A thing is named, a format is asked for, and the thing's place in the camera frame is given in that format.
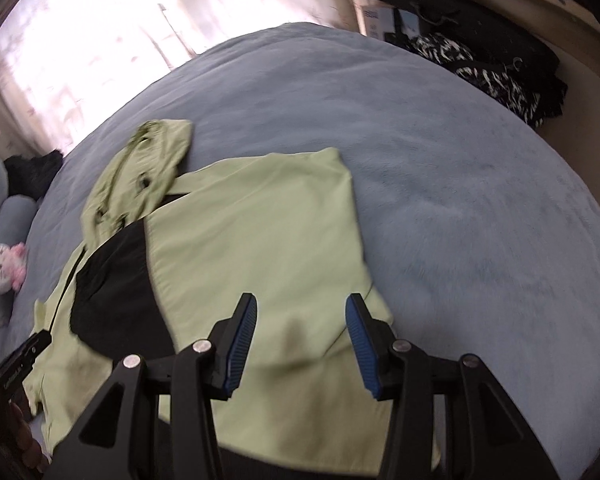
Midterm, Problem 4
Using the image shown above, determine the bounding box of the pink white cat plush toy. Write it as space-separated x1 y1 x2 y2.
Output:
0 241 29 295

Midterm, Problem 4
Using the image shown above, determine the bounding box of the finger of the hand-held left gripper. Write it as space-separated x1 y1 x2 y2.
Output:
26 332 52 358

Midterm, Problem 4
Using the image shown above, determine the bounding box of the floral curtain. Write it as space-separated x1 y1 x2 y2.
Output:
0 0 366 156

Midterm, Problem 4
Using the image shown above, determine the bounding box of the person's left hand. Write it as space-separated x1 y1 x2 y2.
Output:
7 402 48 476

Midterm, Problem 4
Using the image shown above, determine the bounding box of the green and black jacket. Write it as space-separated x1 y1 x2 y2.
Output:
22 119 443 471

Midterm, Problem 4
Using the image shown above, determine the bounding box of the long black bag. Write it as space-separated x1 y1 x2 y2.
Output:
367 0 561 91

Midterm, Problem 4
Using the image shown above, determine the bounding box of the white cardboard box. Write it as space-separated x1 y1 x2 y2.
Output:
362 5 396 41

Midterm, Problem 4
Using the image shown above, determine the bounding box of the black fluffy cloth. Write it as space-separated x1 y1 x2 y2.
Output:
3 150 64 198

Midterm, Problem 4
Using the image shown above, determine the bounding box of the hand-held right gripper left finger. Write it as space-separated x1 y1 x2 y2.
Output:
50 292 258 480

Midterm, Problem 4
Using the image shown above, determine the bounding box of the blue printed box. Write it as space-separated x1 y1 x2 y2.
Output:
392 7 422 37

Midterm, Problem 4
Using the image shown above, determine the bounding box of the black white patterned cloth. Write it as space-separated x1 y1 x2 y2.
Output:
405 32 568 128

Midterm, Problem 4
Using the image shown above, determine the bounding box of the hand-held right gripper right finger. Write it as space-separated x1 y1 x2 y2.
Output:
345 292 561 480

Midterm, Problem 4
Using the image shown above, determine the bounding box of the grey-blue bed blanket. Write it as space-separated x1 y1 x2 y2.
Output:
0 21 600 480

